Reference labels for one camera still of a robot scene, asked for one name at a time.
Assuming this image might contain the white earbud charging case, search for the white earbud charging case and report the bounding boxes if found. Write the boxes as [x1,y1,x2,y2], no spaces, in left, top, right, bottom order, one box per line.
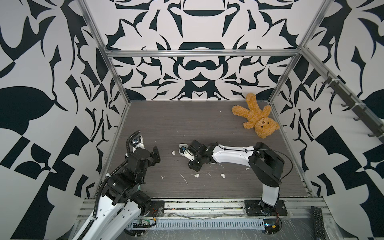
[179,144,189,157]

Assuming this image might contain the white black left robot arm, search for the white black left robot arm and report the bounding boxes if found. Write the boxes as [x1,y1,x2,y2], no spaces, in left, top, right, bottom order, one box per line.
[74,131,161,240]

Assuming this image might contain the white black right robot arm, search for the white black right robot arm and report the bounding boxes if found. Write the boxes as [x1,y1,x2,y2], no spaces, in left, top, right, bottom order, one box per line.
[179,140,285,216]

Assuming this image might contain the green circuit board left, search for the green circuit board left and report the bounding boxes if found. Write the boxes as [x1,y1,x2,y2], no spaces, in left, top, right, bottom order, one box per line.
[132,218,157,228]

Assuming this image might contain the green circuit board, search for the green circuit board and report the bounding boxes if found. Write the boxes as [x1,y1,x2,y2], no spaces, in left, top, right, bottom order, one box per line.
[262,218,282,235]
[132,218,157,228]

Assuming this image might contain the brown teddy bear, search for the brown teddy bear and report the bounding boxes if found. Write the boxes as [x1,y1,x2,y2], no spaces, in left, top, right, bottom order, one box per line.
[232,93,280,139]

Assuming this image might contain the green circuit board right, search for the green circuit board right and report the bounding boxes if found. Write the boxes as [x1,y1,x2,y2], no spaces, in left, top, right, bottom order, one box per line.
[262,218,282,235]

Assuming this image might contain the black remote control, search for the black remote control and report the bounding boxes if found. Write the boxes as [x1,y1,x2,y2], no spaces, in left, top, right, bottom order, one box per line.
[311,206,327,240]

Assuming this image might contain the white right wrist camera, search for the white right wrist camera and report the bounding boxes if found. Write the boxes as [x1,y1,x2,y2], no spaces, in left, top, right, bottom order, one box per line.
[184,150,195,161]

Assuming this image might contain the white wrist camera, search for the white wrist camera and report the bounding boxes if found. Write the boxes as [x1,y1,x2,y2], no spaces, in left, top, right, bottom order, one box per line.
[130,135,145,152]
[184,150,195,161]

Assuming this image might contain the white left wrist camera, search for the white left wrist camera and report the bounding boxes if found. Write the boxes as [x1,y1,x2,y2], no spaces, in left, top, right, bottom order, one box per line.
[130,135,145,152]

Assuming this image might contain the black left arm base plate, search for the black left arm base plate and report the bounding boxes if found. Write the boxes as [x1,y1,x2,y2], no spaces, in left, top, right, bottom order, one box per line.
[149,200,165,215]

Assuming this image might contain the white slotted cable duct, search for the white slotted cable duct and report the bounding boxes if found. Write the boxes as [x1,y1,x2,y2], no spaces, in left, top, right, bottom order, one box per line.
[127,219,265,231]

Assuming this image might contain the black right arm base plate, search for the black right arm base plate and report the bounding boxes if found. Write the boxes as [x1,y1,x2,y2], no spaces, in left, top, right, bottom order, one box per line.
[244,200,288,217]

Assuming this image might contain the aluminium mounting rail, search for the aluminium mounting rail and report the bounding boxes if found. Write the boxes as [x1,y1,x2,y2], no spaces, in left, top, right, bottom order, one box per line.
[154,198,332,218]

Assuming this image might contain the black wall hook rack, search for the black wall hook rack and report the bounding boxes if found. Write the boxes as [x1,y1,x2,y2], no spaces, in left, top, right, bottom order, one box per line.
[322,71,384,144]

